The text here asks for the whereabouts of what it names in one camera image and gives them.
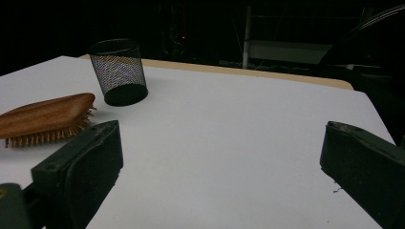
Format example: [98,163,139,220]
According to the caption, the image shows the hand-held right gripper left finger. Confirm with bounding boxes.
[31,119,124,229]

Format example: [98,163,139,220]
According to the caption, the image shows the grey panel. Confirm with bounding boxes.
[248,40,334,66]

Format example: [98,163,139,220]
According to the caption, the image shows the black mesh pen cup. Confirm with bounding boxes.
[87,38,150,108]

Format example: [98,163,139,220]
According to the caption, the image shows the metal stand pole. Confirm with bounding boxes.
[242,6,254,70]

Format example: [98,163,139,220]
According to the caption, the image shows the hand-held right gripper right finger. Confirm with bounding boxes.
[319,120,405,229]

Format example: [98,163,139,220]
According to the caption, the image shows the dark chair with silver trim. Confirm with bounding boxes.
[321,4,405,96]

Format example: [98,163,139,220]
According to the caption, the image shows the wooden hairbrush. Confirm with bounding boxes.
[0,93,97,149]

